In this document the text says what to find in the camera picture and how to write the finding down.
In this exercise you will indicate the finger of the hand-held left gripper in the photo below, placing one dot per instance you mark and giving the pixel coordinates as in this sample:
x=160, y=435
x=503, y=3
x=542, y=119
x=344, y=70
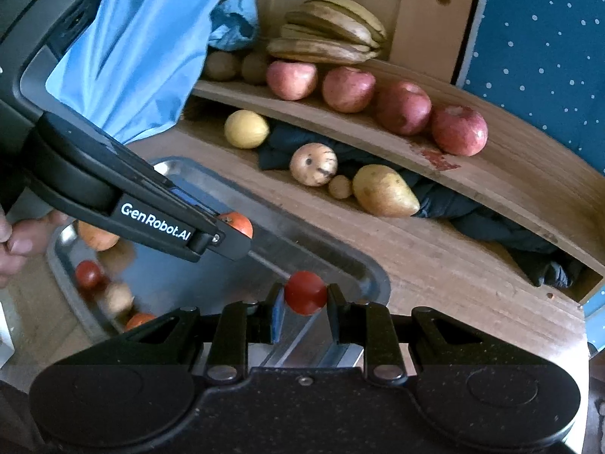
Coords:
x=227, y=246
x=189, y=198

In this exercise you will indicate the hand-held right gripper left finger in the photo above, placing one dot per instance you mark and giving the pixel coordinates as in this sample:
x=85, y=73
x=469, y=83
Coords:
x=277, y=317

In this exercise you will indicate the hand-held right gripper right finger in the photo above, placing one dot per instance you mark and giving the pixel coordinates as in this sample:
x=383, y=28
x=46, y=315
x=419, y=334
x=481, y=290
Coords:
x=336, y=317

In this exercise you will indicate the orange tomato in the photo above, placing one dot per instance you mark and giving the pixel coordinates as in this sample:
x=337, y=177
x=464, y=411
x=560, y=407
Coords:
x=238, y=223
x=139, y=321

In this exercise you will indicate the red tomato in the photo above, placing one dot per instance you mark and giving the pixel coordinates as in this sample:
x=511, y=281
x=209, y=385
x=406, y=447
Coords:
x=305, y=293
x=89, y=274

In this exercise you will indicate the metal tray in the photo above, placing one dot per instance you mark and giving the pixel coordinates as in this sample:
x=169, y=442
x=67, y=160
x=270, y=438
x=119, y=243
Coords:
x=293, y=246

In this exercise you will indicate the small orange yellow apple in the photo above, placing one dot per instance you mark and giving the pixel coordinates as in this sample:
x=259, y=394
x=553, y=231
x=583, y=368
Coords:
x=97, y=239

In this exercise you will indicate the yellow lemon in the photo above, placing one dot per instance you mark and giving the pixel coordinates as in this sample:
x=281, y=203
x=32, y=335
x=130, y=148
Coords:
x=246, y=129

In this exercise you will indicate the yellow brown pear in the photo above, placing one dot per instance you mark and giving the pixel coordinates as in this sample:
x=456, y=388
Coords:
x=383, y=191

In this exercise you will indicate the person's left hand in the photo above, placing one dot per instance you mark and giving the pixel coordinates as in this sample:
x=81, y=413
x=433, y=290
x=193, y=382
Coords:
x=19, y=246

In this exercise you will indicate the light blue cloth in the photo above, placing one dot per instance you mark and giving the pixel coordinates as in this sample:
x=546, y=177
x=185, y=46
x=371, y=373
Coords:
x=142, y=56

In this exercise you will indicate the brown kiwi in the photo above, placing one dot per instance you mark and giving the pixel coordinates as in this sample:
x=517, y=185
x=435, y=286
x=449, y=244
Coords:
x=255, y=68
x=221, y=66

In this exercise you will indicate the red apple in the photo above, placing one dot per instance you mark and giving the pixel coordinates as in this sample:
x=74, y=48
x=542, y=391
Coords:
x=291, y=80
x=404, y=108
x=349, y=90
x=459, y=131

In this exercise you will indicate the dark blue cloth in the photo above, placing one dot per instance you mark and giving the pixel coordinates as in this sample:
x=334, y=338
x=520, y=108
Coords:
x=472, y=220

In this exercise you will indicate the blue plastic bag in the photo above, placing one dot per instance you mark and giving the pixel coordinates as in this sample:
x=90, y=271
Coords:
x=234, y=23

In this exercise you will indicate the bunch of bananas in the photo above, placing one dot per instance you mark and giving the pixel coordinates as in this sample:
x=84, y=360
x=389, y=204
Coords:
x=331, y=33

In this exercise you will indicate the wooden shelf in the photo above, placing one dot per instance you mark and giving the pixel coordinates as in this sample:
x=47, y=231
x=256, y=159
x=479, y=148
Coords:
x=520, y=170

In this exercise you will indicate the wooden board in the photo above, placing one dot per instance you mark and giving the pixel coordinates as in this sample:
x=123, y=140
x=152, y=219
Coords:
x=425, y=23

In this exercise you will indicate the blue white-dotted panel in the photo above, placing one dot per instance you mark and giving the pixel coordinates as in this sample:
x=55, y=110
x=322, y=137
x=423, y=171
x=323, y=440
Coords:
x=543, y=56

